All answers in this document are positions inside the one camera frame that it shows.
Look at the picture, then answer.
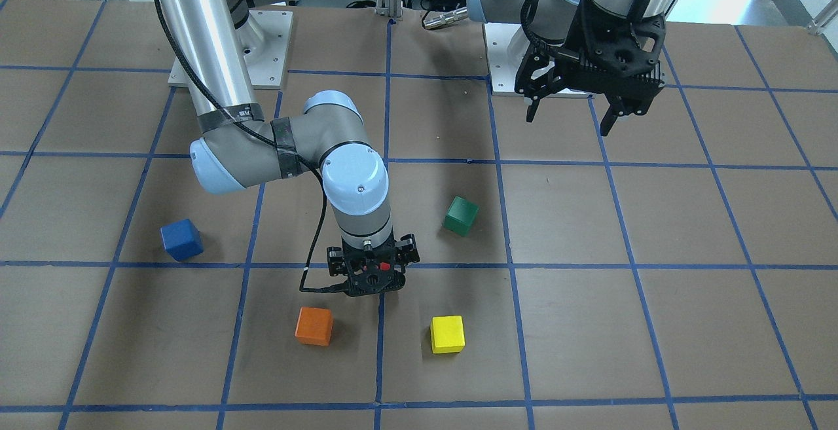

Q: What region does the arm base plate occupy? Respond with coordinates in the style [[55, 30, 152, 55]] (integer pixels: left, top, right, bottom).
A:
[[168, 10, 294, 90], [484, 22, 529, 96]]

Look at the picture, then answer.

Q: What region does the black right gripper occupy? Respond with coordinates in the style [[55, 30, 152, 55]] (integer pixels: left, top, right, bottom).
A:
[[326, 234, 421, 298]]

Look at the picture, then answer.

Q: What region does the orange wooden block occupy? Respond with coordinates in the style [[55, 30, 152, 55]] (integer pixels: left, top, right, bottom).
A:
[[295, 306, 333, 346]]

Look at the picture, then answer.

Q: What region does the green wooden block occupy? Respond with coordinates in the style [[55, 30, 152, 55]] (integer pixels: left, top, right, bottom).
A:
[[443, 196, 479, 237]]

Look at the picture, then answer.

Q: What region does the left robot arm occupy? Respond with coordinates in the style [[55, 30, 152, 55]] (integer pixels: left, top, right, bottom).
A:
[[467, 0, 677, 137]]

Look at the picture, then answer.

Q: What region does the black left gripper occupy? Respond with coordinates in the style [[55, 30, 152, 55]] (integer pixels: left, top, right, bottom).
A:
[[515, 0, 666, 137]]

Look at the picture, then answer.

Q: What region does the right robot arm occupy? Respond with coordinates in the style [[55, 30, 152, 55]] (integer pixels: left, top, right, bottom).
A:
[[155, 0, 420, 296]]

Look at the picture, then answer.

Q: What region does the yellow wooden block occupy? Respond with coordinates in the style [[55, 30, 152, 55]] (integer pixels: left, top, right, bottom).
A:
[[430, 315, 465, 353]]

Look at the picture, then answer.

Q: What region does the blue wooden block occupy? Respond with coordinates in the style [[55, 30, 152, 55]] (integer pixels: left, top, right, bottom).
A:
[[160, 219, 204, 261]]

